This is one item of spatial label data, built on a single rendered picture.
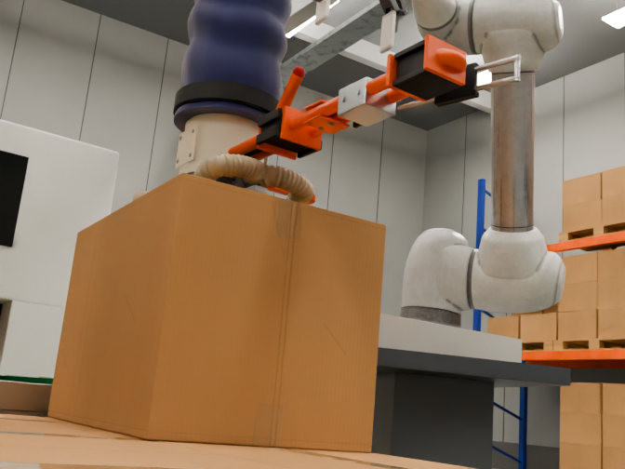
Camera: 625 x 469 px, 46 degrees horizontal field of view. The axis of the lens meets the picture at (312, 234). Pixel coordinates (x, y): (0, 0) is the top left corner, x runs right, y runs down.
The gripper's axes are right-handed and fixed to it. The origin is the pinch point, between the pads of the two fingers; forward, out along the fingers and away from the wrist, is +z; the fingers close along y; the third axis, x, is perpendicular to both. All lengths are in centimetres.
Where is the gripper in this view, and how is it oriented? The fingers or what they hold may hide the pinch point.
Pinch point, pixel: (355, 31)
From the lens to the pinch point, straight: 126.1
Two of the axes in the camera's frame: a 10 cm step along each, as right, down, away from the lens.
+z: -0.9, 9.7, -2.3
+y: -8.2, -2.0, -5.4
